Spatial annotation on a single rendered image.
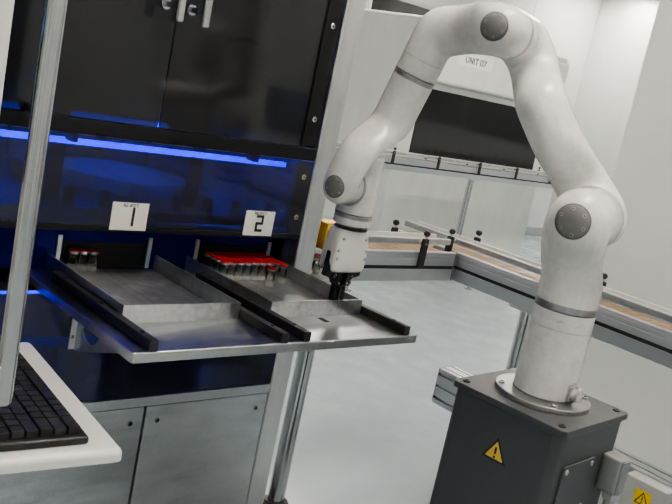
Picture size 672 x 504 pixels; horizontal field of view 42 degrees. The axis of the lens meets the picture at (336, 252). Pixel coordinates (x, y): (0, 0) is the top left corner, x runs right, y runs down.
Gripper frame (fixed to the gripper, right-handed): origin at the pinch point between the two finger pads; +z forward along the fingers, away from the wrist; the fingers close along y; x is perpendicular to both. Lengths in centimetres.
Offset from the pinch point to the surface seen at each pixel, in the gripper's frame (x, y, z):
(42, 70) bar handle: 31, 87, -40
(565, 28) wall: -482, -740, -153
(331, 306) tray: 2.4, 3.1, 2.3
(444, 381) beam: -30, -85, 41
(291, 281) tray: -21.7, -5.1, 4.3
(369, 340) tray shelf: 16.4, 3.8, 5.0
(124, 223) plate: -23.6, 41.8, -8.0
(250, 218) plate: -23.5, 9.7, -10.6
